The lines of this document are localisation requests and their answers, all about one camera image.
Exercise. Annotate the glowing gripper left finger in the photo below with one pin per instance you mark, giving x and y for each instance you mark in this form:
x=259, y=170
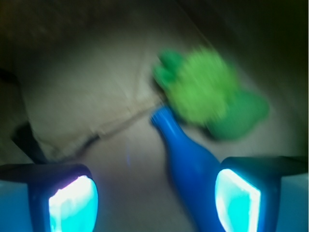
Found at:
x=47, y=198

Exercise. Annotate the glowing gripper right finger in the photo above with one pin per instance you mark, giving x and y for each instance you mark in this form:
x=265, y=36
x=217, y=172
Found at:
x=263, y=194

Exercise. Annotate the blue plastic bottle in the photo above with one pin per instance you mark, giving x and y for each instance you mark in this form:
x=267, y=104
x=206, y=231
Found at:
x=193, y=170

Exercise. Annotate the brown paper bag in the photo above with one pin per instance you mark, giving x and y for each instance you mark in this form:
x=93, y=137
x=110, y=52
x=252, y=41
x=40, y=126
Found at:
x=82, y=79

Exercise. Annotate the green plush toy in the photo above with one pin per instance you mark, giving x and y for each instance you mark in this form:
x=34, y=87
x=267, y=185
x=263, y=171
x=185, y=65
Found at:
x=204, y=90

